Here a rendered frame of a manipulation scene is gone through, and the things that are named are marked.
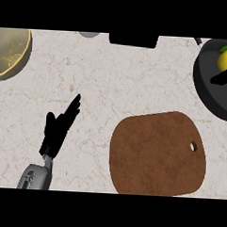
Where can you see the brown wooden cutting board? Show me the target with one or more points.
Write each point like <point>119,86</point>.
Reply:
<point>157,154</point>

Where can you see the black appliance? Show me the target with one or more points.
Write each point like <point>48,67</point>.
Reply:
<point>133,40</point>

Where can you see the dark grey pot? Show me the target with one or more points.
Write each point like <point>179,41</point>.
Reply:
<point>213,95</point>

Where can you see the grey round object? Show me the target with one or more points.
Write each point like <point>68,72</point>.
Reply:
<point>89,34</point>

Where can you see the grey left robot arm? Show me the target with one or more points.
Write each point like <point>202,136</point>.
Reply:
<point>35,177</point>

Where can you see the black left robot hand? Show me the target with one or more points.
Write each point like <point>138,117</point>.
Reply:
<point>56,131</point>

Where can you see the brass-coloured round bowl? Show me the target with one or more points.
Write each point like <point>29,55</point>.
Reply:
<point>10,51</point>

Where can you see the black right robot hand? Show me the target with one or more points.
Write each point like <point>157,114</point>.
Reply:
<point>224,76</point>

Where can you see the yellow lemon with green leaves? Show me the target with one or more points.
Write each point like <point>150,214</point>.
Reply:
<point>225,61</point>

